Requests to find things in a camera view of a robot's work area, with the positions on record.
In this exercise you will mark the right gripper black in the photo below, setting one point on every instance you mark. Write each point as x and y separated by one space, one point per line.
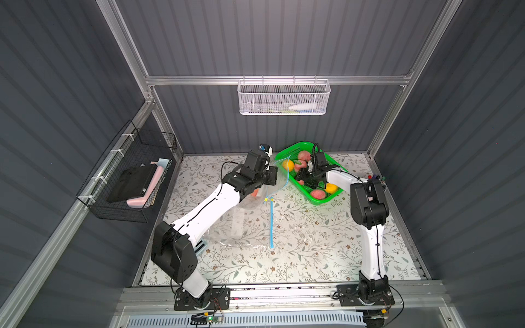
311 178

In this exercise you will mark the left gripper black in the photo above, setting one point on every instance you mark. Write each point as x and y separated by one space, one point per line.
270 175

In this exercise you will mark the pink peach with leaf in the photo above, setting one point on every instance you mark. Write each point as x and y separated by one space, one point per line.
299 164

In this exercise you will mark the clear zip-top bag blue zipper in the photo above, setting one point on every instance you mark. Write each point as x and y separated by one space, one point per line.
251 223

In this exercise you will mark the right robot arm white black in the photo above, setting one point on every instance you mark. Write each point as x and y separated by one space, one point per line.
369 209

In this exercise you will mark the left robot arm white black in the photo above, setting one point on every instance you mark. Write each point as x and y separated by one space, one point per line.
173 244

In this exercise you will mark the pink peach bottom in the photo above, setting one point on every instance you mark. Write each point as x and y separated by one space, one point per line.
318 194

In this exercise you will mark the pink peach top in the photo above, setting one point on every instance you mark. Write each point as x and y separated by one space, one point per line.
304 156

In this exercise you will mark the yellow peach right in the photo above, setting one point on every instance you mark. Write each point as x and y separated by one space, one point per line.
331 188

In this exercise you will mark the yellow peach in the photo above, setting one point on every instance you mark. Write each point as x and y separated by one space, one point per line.
331 188
288 165

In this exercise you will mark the yellow peach left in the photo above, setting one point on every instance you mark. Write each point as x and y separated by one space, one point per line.
288 165

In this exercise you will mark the green plastic basket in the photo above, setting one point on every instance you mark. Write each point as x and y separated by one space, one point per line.
295 177

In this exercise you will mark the pink pen cup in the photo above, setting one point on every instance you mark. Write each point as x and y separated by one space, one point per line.
380 178

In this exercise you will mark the white tube in basket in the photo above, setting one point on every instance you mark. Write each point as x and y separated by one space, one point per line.
303 107

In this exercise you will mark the teal calculator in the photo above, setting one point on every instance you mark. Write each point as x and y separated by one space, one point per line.
200 247

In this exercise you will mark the black pouch in basket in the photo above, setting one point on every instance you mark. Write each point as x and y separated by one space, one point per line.
131 184

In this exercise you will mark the white wire wall basket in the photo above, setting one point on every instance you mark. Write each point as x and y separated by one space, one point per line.
272 97

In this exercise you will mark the black wire wall basket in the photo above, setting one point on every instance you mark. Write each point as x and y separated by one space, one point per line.
133 147

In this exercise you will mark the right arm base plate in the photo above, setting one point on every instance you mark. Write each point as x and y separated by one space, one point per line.
359 294

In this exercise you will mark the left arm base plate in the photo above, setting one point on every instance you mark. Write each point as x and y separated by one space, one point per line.
211 300

